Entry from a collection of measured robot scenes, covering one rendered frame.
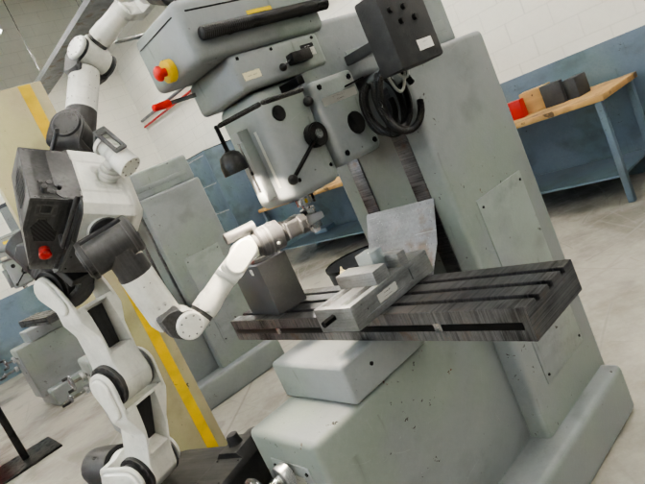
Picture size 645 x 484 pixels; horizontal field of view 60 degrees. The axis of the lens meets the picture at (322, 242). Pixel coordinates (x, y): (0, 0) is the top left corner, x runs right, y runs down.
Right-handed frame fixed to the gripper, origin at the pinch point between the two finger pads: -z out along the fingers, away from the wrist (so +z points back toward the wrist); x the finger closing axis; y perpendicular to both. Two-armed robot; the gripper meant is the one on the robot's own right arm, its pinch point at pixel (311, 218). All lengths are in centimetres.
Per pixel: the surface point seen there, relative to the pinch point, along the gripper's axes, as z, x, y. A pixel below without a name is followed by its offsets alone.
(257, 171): 10.9, -5.8, -19.2
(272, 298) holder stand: 16.6, 21.8, 21.2
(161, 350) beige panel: 55, 162, 49
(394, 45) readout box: -31, -28, -35
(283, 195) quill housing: 7.2, -7.1, -10.1
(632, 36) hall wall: -381, 180, 4
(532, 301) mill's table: -14, -67, 28
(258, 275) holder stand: 17.1, 23.4, 12.4
